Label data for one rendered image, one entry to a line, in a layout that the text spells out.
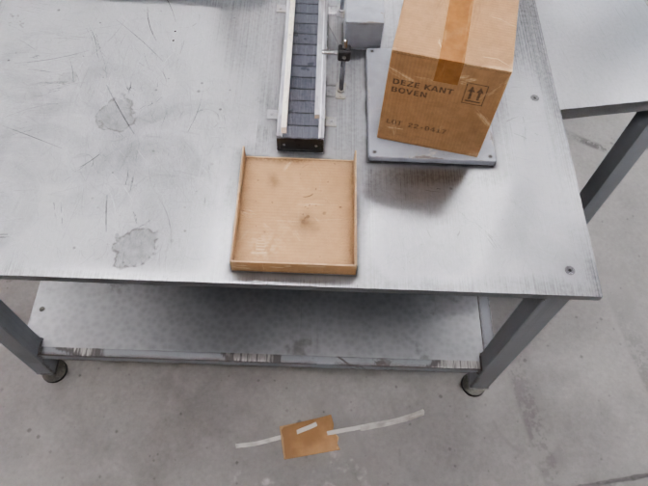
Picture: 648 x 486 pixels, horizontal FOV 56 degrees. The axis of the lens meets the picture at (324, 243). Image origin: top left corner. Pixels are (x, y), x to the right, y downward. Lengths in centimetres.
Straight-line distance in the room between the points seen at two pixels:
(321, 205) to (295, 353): 63
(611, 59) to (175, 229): 123
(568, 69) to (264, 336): 114
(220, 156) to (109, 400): 99
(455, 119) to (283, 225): 44
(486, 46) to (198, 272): 74
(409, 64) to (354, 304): 89
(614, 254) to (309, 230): 149
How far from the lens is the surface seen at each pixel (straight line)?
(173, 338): 190
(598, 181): 215
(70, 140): 156
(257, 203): 136
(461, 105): 135
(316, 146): 143
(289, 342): 186
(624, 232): 261
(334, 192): 137
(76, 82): 168
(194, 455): 202
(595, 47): 188
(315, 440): 200
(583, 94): 173
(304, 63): 157
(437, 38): 131
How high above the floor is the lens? 196
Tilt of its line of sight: 60 degrees down
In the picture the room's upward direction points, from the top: 4 degrees clockwise
